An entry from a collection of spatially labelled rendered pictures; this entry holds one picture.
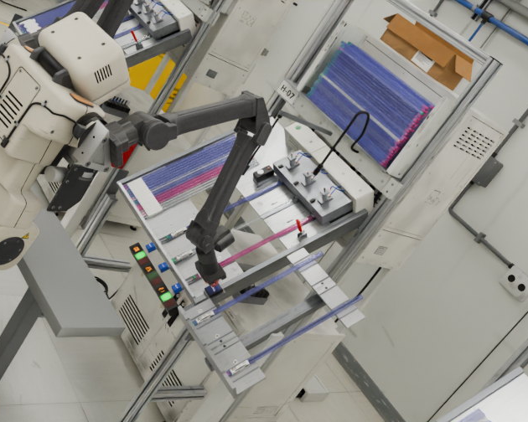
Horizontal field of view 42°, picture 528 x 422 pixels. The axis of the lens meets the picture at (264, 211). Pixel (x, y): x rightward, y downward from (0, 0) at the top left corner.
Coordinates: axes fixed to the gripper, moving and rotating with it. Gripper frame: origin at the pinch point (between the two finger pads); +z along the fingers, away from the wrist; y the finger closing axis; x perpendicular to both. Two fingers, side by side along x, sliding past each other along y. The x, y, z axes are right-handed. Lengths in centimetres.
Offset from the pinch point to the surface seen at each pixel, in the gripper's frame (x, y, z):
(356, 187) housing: -63, 6, -1
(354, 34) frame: -101, 58, -22
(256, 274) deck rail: -15.6, -0.1, 6.9
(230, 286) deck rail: -5.4, 0.1, 6.0
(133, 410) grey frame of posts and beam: 42, -3, 39
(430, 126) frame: -88, -2, -23
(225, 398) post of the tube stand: 14.0, -24.1, 26.4
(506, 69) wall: -218, 76, 62
